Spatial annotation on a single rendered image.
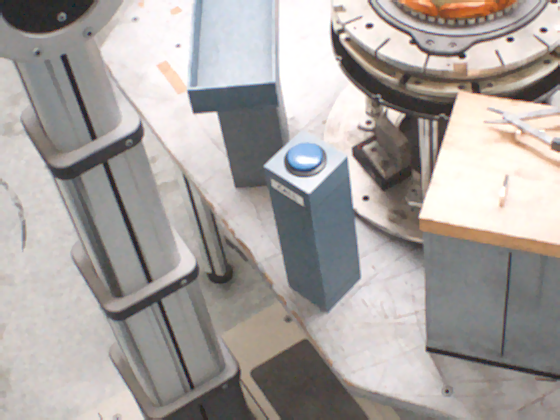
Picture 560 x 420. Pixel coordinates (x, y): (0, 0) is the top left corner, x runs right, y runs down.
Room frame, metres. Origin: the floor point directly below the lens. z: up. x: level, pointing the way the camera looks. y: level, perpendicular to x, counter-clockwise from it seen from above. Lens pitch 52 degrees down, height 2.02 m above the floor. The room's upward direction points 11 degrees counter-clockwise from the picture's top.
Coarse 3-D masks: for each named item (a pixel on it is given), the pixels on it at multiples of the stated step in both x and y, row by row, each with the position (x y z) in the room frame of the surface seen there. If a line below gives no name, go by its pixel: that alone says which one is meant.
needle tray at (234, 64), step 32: (224, 0) 1.15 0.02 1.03; (256, 0) 1.14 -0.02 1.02; (192, 32) 1.06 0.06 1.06; (224, 32) 1.09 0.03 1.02; (256, 32) 1.08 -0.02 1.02; (192, 64) 1.01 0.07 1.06; (224, 64) 1.03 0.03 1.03; (256, 64) 1.02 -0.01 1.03; (192, 96) 0.96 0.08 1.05; (224, 96) 0.95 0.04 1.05; (256, 96) 0.94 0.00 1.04; (224, 128) 1.03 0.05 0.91; (256, 128) 1.02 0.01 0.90; (288, 128) 1.10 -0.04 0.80; (256, 160) 1.02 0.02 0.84
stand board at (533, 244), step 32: (480, 96) 0.85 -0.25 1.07; (448, 128) 0.82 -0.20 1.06; (480, 128) 0.81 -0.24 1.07; (512, 128) 0.80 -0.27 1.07; (544, 128) 0.79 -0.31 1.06; (448, 160) 0.77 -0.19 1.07; (480, 160) 0.76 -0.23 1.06; (512, 160) 0.75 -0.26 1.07; (544, 160) 0.74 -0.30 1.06; (448, 192) 0.73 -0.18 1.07; (480, 192) 0.72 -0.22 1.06; (512, 192) 0.71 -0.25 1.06; (544, 192) 0.70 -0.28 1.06; (448, 224) 0.69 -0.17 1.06; (480, 224) 0.68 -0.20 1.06; (512, 224) 0.67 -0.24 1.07; (544, 224) 0.66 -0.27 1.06
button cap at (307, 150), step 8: (304, 144) 0.85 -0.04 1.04; (312, 144) 0.85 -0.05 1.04; (296, 152) 0.84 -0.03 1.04; (304, 152) 0.84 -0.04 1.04; (312, 152) 0.84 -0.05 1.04; (320, 152) 0.84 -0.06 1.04; (296, 160) 0.83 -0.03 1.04; (304, 160) 0.83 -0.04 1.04; (312, 160) 0.83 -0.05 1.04; (320, 160) 0.83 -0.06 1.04; (296, 168) 0.82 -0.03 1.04; (304, 168) 0.82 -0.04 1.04; (312, 168) 0.82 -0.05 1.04
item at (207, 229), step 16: (176, 176) 1.43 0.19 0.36; (192, 192) 1.43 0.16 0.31; (192, 208) 1.43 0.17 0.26; (208, 208) 1.43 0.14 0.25; (192, 224) 1.43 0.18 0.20; (208, 224) 1.42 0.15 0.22; (208, 240) 1.42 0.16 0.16; (224, 240) 1.45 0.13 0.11; (208, 256) 1.43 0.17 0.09; (224, 256) 1.44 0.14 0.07; (208, 272) 1.44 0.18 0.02; (224, 272) 1.42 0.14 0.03
